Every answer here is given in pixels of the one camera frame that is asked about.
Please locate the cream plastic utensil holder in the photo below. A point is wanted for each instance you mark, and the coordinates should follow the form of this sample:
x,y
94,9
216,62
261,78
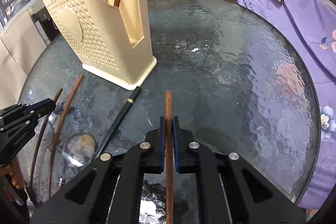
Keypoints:
x,y
86,37

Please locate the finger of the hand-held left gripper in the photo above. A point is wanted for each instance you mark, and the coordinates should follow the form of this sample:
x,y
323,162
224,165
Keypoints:
x,y
31,117
39,106

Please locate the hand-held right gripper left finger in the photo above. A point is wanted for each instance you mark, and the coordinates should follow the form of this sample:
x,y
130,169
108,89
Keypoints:
x,y
162,134

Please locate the black chopstick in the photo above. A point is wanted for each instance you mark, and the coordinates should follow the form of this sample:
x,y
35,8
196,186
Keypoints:
x,y
123,111

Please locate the grey water dispenser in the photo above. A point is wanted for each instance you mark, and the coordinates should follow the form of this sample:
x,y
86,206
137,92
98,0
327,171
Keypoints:
x,y
43,17

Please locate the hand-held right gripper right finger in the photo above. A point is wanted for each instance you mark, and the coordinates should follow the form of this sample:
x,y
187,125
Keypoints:
x,y
176,140

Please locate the purple floral cloth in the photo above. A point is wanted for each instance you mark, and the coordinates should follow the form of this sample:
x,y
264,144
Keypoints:
x,y
309,30

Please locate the beige cloth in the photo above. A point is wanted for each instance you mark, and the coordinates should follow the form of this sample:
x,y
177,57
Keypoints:
x,y
15,61

